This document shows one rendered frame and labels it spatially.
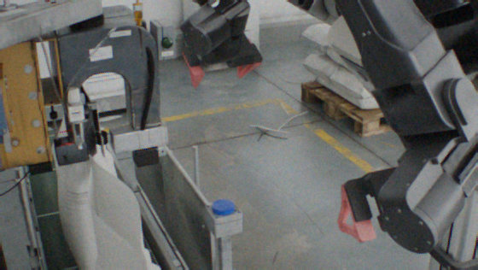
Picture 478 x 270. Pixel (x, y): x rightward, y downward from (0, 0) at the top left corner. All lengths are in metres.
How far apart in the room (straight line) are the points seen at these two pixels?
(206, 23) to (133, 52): 0.49
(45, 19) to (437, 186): 1.00
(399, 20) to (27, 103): 1.09
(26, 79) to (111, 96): 3.02
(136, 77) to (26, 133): 0.30
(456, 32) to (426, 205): 0.19
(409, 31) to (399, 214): 0.16
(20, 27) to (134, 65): 0.33
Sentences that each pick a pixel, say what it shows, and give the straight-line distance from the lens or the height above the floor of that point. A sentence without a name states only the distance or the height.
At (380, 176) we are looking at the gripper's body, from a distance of 0.65.
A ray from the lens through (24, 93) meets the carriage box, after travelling 1.45.
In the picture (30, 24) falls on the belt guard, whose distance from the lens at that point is 1.31.
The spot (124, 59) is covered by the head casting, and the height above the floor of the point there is 1.26.
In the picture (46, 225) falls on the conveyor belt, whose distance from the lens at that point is 2.51.
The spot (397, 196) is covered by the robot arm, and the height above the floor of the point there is 1.41.
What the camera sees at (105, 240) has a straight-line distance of 1.22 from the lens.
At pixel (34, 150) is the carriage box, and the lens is 1.51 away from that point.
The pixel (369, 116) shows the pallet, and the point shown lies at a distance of 4.05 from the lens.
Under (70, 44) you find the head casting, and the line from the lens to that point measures 1.43.
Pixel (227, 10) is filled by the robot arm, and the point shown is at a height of 1.45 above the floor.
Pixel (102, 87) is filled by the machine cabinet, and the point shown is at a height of 0.25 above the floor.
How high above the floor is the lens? 1.67
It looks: 24 degrees down
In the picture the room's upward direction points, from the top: 1 degrees counter-clockwise
